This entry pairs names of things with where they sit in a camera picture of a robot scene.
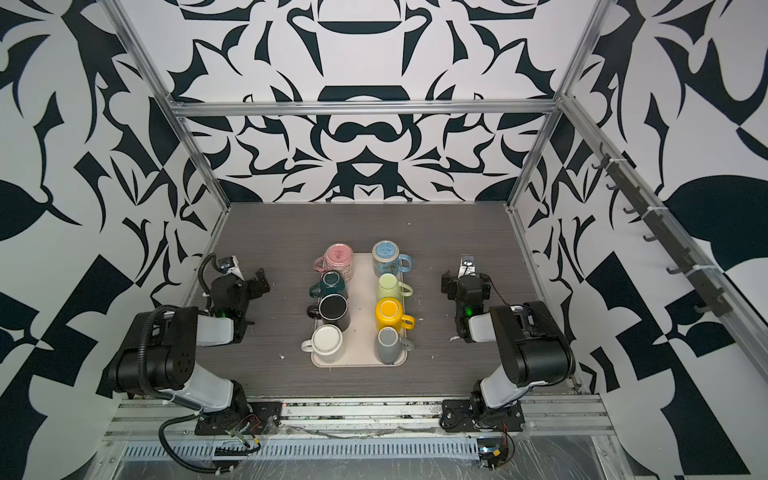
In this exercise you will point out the grey mug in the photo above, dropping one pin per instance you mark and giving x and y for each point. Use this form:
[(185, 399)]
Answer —
[(391, 348)]

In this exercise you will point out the white cream mug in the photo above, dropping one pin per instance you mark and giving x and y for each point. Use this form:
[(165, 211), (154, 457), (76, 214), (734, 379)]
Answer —
[(326, 344)]

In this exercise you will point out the beige plastic tray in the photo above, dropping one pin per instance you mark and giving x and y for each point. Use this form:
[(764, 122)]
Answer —
[(360, 338)]

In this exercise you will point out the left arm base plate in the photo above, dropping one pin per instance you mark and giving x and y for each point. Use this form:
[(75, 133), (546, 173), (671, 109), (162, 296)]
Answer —
[(258, 418)]

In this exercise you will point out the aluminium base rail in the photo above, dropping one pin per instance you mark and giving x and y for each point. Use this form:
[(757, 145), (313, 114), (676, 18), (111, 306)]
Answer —
[(565, 436)]

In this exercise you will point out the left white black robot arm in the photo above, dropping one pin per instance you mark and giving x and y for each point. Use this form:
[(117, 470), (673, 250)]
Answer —
[(157, 357)]

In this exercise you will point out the black mug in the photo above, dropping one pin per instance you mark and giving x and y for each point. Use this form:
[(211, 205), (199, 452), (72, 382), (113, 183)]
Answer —
[(331, 309)]

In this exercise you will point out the aluminium frame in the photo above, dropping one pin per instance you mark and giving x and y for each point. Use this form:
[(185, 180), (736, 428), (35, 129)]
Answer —
[(743, 323)]

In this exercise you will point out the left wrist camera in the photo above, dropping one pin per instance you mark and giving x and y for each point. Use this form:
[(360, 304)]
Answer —
[(229, 266)]

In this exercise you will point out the blue butterfly mug yellow inside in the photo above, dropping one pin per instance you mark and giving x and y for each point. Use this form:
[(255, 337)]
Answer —
[(388, 259)]

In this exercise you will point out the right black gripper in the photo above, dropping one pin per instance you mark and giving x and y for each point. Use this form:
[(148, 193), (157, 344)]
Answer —
[(466, 282)]

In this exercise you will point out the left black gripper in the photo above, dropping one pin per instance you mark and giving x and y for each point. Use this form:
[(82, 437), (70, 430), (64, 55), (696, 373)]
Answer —
[(250, 288)]

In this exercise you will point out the dark green mug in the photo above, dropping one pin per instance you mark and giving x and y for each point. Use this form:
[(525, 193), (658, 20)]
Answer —
[(331, 282)]

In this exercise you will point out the pink ghost print mug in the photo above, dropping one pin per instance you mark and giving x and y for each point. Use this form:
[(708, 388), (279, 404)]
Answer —
[(338, 257)]

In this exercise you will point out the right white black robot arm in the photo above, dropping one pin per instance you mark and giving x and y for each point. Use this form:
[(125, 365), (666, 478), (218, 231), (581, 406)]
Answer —
[(533, 349)]

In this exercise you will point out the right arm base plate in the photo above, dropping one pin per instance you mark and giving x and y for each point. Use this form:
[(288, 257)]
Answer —
[(468, 415)]

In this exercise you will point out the light green mug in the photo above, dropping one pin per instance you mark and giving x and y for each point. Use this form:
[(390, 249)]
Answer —
[(390, 286)]

